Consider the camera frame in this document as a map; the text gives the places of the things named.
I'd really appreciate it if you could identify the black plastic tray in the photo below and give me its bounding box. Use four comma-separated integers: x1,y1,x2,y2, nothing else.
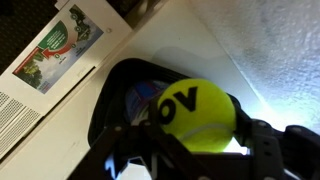
87,58,251,156

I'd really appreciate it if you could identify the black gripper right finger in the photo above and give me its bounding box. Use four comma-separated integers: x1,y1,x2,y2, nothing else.
229,94,320,180

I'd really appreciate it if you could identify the yellow tennis ball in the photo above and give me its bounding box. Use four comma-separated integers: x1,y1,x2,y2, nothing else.
157,78,238,154

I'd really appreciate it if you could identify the white window sill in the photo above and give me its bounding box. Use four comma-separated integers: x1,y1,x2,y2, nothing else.
0,0,268,180

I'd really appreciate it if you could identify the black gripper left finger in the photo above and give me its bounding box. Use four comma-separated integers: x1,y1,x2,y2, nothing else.
68,99,201,180

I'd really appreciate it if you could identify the white radiator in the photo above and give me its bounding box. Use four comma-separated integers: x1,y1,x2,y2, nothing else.
0,0,134,161

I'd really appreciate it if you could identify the green and red leaflet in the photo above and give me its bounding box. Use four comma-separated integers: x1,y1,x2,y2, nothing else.
12,3,104,95

